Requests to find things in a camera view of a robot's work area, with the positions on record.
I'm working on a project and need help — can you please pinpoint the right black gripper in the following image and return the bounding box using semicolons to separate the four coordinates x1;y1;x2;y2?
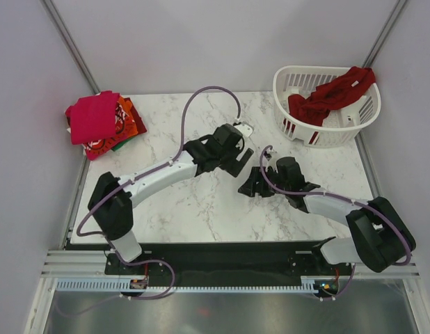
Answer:
237;166;289;198

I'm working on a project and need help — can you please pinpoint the bright red t-shirt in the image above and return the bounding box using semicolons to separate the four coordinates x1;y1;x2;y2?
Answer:
65;90;120;145

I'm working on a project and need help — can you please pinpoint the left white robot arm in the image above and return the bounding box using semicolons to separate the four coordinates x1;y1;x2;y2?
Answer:
88;136;253;273

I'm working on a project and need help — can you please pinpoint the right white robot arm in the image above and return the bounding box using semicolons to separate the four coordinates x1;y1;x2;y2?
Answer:
238;164;416;274

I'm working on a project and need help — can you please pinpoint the white plastic laundry basket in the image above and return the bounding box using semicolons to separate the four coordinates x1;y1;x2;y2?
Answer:
273;65;381;148

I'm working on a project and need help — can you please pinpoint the dark red folded t-shirt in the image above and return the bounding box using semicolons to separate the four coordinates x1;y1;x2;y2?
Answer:
131;106;147;135

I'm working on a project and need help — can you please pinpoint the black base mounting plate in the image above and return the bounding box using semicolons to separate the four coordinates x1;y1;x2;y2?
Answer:
104;241;351;287

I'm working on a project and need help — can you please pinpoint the orange folded t-shirt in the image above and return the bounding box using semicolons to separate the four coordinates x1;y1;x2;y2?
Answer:
116;96;138;138

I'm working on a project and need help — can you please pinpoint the green folded t-shirt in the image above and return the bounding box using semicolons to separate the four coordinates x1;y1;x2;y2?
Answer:
111;137;133;152

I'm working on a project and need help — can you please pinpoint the red coca-cola print t-shirt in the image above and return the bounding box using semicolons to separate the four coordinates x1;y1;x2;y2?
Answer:
67;100;133;161

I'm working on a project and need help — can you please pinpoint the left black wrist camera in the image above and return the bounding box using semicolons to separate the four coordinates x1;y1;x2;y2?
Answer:
213;124;245;152

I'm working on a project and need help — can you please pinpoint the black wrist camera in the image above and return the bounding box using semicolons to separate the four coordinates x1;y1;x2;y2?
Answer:
213;124;245;152
276;157;307;191

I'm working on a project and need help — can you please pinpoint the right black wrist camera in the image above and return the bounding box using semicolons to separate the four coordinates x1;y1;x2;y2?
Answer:
276;157;307;191

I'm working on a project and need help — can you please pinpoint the aluminium extrusion rail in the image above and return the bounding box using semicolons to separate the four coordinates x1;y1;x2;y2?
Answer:
41;250;106;278

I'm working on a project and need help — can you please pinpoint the light blue cable duct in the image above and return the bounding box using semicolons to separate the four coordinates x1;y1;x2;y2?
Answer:
56;278;333;294

